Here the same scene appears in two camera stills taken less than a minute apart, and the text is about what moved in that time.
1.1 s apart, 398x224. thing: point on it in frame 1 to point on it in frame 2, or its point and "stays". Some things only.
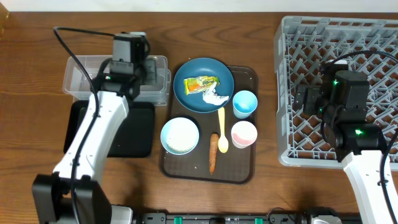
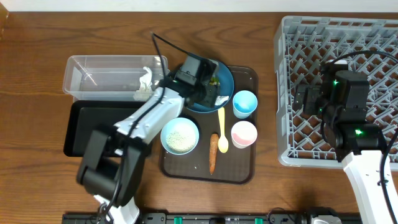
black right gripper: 312,94 stays
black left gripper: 151,65 to 212,100
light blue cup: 244,102 stays
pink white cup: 244,134 stays
